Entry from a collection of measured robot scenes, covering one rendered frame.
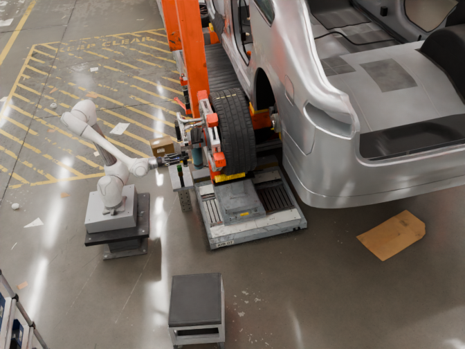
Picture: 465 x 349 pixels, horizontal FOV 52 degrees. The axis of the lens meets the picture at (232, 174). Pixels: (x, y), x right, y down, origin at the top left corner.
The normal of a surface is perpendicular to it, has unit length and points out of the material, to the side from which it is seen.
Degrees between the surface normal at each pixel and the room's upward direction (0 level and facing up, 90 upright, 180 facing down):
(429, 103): 21
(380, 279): 0
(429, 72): 2
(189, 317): 0
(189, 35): 90
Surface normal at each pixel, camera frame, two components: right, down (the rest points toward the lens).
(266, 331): -0.07, -0.77
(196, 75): 0.23, 0.61
